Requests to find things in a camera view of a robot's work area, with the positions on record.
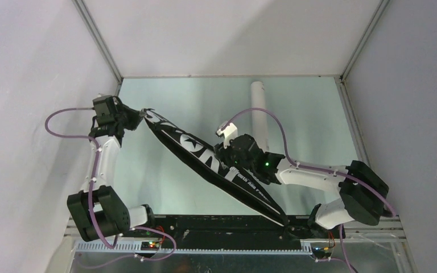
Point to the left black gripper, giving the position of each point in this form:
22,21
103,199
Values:
136,116

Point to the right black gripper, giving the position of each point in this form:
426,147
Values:
222,153

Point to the white shuttlecock tube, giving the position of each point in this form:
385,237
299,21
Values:
259,117

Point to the black sport racket bag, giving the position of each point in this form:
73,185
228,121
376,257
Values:
246,186

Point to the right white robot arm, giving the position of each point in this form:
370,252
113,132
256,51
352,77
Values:
361,191

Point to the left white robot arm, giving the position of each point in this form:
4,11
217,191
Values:
96,209

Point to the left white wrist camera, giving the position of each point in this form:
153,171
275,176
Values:
104,106

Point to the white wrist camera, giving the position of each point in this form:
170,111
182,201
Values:
104,106
228,131

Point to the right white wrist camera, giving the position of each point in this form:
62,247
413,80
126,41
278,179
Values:
228,131

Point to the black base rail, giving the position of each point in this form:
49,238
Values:
239,233

